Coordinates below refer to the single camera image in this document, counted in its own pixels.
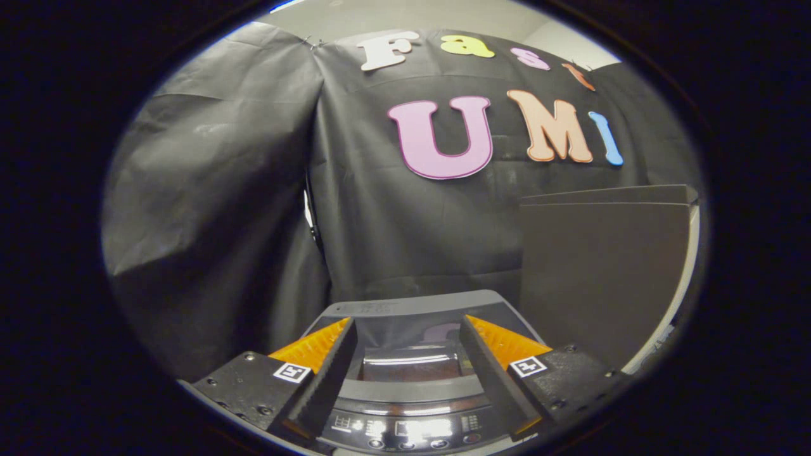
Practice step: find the white cabinet with grey top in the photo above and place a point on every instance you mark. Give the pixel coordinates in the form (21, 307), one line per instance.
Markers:
(602, 272)

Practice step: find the metal backdrop stand pole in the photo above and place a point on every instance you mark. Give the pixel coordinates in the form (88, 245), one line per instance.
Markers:
(309, 218)

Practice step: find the black backdrop cloth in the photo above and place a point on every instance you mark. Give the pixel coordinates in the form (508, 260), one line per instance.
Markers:
(209, 190)

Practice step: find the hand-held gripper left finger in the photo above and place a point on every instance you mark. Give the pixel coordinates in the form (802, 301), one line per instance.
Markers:
(329, 373)

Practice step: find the grey washing machine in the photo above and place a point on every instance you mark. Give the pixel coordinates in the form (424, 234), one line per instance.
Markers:
(412, 430)

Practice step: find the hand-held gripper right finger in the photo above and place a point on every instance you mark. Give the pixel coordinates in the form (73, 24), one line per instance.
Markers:
(491, 380)

